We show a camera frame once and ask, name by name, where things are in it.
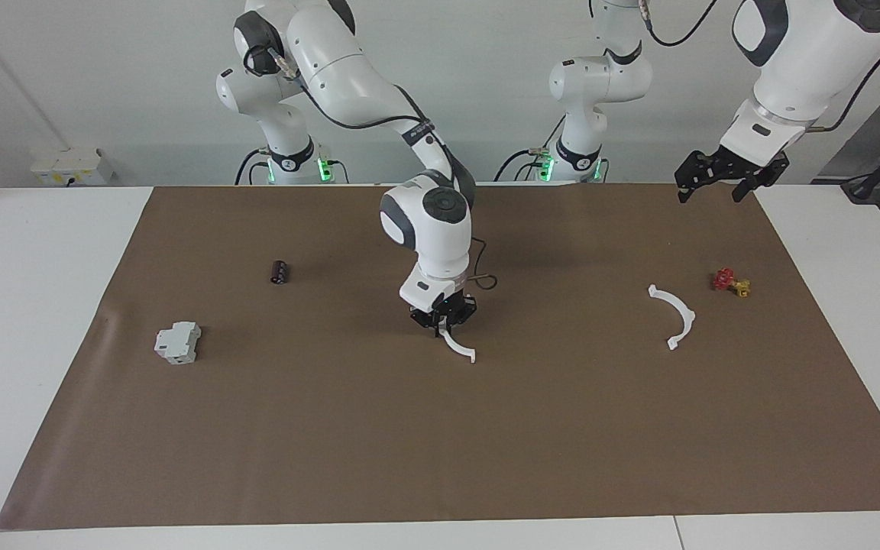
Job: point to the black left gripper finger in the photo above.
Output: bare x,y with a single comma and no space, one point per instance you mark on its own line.
743,189
684,192

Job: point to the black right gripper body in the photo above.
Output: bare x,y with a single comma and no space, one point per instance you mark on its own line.
444,312

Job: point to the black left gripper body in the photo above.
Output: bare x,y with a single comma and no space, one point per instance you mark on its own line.
723,164

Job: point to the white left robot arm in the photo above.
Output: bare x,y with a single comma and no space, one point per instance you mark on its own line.
600,80

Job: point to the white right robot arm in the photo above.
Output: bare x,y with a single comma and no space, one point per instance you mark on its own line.
333,69

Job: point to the red and yellow valve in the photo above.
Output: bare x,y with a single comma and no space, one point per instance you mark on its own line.
724,279

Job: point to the brown paper mat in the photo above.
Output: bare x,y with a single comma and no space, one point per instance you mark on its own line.
333,428

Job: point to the black cylindrical capacitor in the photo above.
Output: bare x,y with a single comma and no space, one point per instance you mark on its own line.
279,272

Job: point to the white circuit breaker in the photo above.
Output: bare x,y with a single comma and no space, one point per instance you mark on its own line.
178,342

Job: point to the white wall power strip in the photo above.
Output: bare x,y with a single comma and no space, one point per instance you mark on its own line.
73,166

